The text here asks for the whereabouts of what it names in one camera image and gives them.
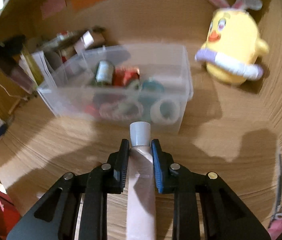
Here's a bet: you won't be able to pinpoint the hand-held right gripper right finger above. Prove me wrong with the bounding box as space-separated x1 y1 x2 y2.
151 139 274 240

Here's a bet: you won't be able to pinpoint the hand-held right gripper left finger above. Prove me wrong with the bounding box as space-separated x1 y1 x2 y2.
6 139 130 240

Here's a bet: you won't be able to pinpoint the pink cosmetic tube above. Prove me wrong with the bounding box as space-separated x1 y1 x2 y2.
126 121 158 240

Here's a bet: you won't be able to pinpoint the white tape roll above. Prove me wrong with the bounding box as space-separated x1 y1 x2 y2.
150 98 181 125

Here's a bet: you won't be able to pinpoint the pink white braided bracelet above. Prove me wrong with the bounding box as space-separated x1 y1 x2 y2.
99 101 142 120

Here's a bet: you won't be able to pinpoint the clear plastic storage box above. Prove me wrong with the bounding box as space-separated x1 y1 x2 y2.
37 44 194 134

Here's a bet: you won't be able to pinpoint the teal tape roll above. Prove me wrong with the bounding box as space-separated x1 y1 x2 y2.
140 78 166 98

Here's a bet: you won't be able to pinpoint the red foil packet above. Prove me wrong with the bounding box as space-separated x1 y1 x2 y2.
113 67 141 87

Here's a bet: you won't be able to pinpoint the yellow-green spray bottle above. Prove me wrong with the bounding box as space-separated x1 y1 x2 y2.
22 44 44 85

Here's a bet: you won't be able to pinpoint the white paper booklets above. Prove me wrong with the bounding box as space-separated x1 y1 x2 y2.
21 51 55 85

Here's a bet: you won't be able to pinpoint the pink sticky note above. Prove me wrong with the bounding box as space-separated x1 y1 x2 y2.
41 0 67 18

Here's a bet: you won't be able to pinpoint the open pink cardboard box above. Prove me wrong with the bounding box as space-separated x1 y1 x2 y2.
74 31 96 52

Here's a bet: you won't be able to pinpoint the yellow chick plush toy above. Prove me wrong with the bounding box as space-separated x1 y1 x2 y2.
195 0 270 85

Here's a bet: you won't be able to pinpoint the pink paw keychain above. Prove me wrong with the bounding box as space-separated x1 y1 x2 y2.
268 205 282 236

